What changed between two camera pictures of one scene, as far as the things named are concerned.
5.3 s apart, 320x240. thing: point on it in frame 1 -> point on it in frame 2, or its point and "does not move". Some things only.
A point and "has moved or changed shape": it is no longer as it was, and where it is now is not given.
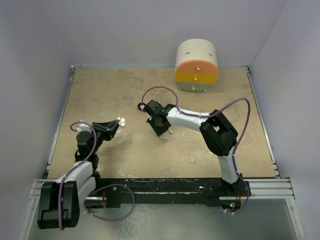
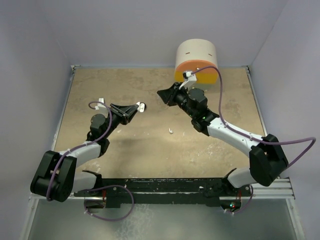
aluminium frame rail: x=279 y=188 does not move
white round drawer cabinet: x=196 y=67 does not move
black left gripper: x=107 y=134 -> x=122 y=111
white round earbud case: x=122 y=121 has moved or changed shape
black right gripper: x=158 y=131 -> x=168 y=96
